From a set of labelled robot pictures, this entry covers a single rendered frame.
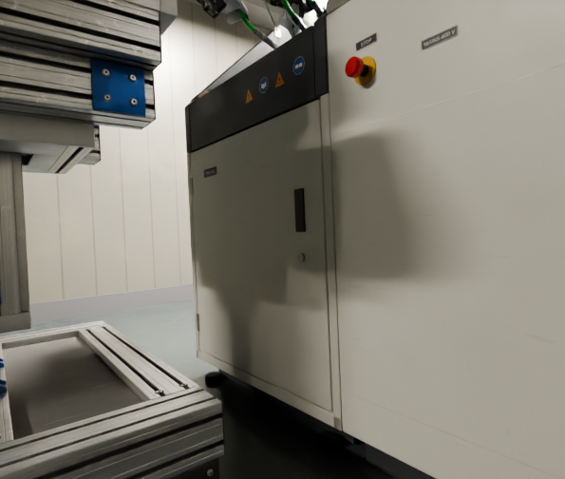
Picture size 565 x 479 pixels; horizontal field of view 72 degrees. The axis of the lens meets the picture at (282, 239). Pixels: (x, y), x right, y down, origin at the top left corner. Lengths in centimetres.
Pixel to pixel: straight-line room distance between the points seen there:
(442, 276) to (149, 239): 257
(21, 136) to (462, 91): 74
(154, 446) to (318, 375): 41
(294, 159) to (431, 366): 52
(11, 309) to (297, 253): 60
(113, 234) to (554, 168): 270
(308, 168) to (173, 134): 239
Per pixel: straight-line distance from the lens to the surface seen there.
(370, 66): 81
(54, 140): 84
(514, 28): 69
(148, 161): 310
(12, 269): 93
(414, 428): 80
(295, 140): 94
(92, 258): 295
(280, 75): 102
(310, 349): 94
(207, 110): 132
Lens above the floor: 50
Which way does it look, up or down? 1 degrees down
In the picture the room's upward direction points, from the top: 2 degrees counter-clockwise
